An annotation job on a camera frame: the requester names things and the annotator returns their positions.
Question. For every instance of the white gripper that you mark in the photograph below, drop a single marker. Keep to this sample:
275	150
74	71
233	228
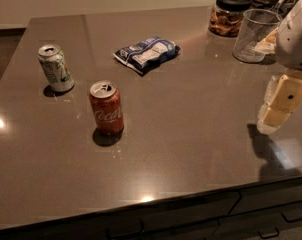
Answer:
296	44

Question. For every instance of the red coke can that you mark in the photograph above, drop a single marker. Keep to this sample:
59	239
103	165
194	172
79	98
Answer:
105	102

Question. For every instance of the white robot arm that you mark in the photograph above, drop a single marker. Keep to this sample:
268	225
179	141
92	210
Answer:
267	46

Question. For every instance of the green white 7up can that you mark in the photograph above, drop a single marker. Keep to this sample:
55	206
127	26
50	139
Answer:
52	61

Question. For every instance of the clear plastic cup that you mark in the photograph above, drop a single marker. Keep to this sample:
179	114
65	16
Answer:
256	25

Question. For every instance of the glass jar black lid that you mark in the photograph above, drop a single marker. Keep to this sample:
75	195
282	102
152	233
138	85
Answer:
227	15

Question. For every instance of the dark drawer cabinet front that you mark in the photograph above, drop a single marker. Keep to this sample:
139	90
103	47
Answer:
232	214

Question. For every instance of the blue white chip bag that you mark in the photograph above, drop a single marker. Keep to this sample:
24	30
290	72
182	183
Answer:
147	55

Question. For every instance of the black drawer handle right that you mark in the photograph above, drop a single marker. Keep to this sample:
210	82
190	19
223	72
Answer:
292	216

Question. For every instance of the black drawer handle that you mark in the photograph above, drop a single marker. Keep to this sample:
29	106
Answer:
268	234
127	229
292	216

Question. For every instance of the black drawer handle middle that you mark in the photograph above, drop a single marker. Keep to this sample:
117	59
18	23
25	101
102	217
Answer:
268	234

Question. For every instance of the black drawer handle left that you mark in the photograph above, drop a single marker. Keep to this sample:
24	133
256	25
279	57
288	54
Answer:
127	229

